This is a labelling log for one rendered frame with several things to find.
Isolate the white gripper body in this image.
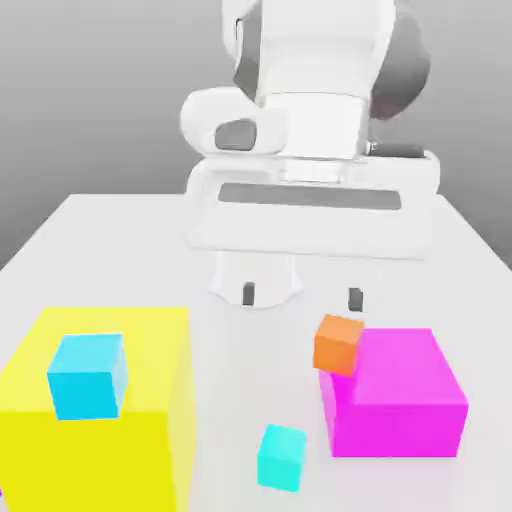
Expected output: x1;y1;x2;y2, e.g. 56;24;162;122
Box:
184;151;442;262

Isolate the small orange cube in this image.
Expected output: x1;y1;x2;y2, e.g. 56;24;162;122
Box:
312;314;366;378

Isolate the small cyan cube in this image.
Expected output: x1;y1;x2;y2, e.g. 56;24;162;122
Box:
256;423;309;494

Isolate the small blue cube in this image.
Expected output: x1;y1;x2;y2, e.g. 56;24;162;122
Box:
46;333;130;422

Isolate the large magenta box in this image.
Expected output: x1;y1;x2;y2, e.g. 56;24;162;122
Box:
318;327;470;459

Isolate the large yellow box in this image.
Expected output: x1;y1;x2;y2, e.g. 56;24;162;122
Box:
0;306;198;512

